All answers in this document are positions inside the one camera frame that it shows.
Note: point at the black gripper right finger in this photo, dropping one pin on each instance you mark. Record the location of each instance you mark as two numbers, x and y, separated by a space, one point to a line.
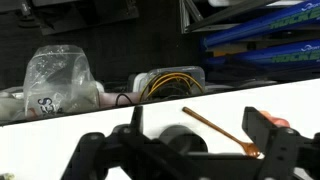
280 153

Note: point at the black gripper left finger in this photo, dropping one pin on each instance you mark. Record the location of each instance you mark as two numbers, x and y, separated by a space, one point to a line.
93 156

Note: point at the wooden spoon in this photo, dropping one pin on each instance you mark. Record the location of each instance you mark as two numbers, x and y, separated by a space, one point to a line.
213 126

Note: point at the orange plastic cup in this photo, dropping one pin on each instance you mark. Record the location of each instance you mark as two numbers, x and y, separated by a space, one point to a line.
278 120

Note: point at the pink plastic container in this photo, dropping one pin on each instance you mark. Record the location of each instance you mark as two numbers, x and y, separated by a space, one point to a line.
110 99

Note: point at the clear plastic bag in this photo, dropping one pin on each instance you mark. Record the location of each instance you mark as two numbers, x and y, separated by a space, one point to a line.
60 83

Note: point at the white plastic container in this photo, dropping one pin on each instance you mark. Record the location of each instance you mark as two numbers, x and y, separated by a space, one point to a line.
138 81

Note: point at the blue hockey box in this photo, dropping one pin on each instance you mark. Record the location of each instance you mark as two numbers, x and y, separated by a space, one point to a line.
273 56
266 23

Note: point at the aluminium extrusion frame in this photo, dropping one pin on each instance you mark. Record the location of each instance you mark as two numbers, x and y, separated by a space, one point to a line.
186 16

